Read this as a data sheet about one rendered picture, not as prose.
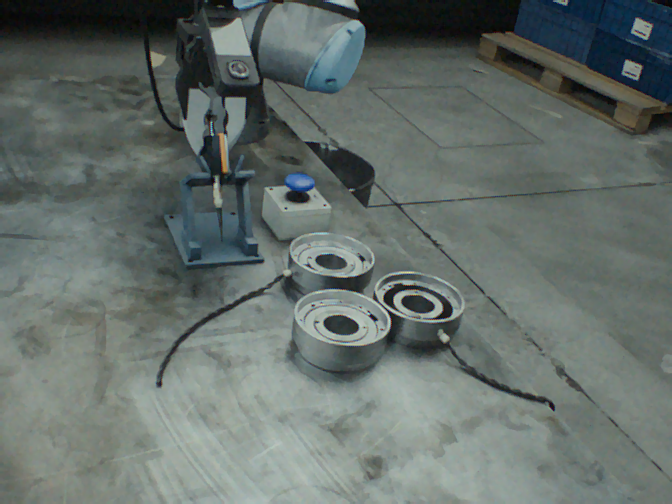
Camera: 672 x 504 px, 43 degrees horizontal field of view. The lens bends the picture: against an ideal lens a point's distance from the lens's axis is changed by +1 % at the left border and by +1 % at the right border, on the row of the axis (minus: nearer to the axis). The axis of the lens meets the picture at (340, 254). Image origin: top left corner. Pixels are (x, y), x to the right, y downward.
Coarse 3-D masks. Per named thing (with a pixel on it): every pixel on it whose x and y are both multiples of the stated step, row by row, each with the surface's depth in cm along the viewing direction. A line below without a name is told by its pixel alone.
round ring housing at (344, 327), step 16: (304, 304) 92; (320, 304) 93; (336, 304) 94; (352, 304) 94; (368, 304) 94; (304, 320) 91; (320, 320) 91; (336, 320) 93; (352, 320) 92; (384, 320) 92; (304, 336) 87; (336, 336) 88; (352, 336) 89; (384, 336) 88; (304, 352) 89; (320, 352) 86; (336, 352) 86; (352, 352) 86; (368, 352) 87; (320, 368) 88; (336, 368) 88; (352, 368) 88
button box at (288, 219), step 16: (272, 192) 112; (288, 192) 112; (304, 192) 113; (272, 208) 111; (288, 208) 109; (304, 208) 110; (320, 208) 110; (272, 224) 112; (288, 224) 109; (304, 224) 111; (320, 224) 112; (288, 240) 111
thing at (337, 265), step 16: (304, 240) 104; (320, 240) 106; (336, 240) 106; (352, 240) 105; (320, 256) 103; (336, 256) 104; (368, 256) 103; (304, 272) 98; (320, 272) 97; (336, 272) 100; (368, 272) 99; (304, 288) 100; (320, 288) 98; (336, 288) 98; (352, 288) 98
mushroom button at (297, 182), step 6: (294, 174) 111; (300, 174) 112; (288, 180) 110; (294, 180) 110; (300, 180) 110; (306, 180) 110; (312, 180) 111; (288, 186) 110; (294, 186) 109; (300, 186) 109; (306, 186) 110; (312, 186) 110; (294, 192) 112; (300, 192) 111
